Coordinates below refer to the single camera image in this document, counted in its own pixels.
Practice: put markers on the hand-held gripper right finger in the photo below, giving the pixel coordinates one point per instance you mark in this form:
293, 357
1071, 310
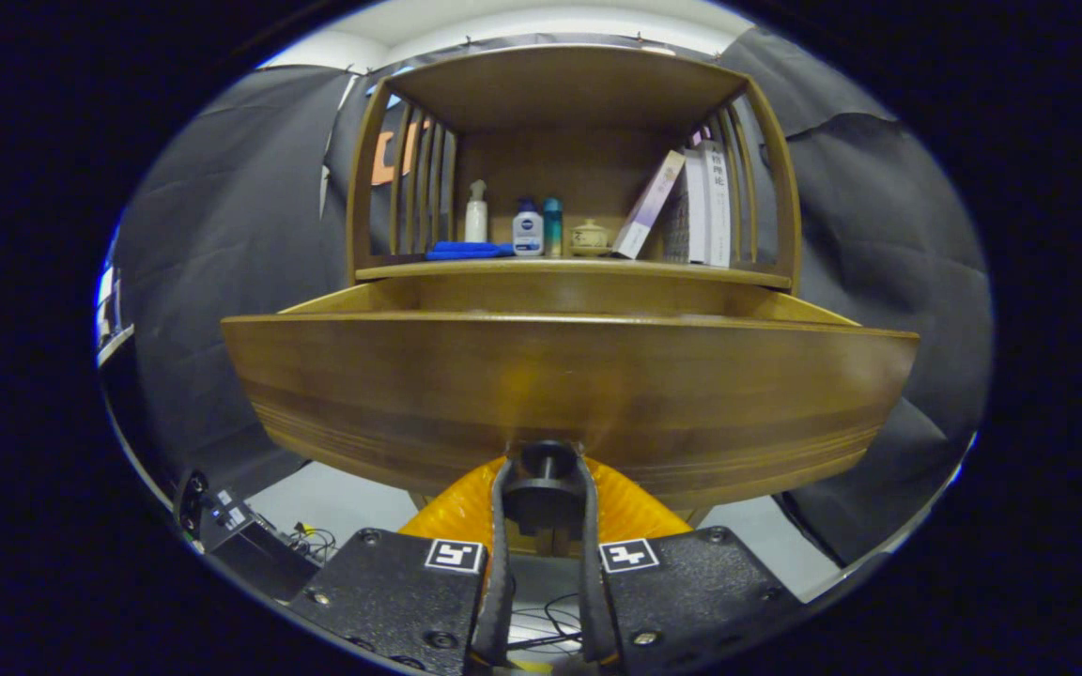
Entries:
595, 582

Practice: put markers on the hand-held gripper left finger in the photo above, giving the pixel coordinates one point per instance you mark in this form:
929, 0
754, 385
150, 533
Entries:
501, 582

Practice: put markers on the wooden drawer with black knob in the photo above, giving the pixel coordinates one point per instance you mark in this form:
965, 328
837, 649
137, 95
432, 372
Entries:
560, 376

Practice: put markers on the wooden countertop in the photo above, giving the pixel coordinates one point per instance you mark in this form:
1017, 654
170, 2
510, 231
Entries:
597, 268

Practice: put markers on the wooden cabinet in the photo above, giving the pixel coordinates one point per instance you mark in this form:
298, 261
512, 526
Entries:
560, 89

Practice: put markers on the black equipment case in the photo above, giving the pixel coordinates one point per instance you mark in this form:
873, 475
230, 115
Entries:
259, 559

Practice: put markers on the blue folded cloth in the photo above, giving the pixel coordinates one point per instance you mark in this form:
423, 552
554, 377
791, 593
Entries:
466, 251

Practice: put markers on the beige lidded tea cup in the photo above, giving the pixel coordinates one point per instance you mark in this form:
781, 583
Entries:
590, 237

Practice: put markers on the white bottle with blue cap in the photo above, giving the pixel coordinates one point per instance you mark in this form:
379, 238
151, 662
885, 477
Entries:
528, 235

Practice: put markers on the teal bottle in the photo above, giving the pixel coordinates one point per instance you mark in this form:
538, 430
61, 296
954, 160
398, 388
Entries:
552, 230

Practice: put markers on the white pump bottle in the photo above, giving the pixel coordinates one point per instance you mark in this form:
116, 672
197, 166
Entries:
476, 221

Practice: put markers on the purple book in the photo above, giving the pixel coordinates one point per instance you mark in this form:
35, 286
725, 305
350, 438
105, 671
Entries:
646, 211

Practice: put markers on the patterned cover book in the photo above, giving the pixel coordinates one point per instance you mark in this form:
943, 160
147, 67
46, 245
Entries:
694, 216

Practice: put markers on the white book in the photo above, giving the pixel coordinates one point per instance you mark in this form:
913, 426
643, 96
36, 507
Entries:
718, 216

